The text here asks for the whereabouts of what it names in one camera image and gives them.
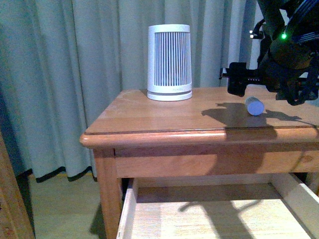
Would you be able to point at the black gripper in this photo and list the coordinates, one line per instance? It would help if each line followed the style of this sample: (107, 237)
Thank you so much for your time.
(294, 86)

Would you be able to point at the wooden drawer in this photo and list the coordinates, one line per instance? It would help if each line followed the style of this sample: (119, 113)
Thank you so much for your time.
(249, 206)

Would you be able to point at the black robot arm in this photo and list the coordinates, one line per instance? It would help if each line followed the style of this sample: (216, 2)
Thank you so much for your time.
(288, 64)

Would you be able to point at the wooden nightstand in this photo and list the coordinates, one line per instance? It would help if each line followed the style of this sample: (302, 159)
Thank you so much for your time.
(208, 134)

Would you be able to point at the white slatted air purifier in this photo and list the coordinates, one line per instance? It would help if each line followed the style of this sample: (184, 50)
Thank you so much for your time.
(169, 63)

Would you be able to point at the grey-green curtain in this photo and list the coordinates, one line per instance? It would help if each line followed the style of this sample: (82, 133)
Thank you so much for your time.
(62, 62)

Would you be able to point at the wooden furniture edge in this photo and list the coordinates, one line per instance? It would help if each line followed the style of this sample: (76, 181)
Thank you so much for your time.
(14, 221)

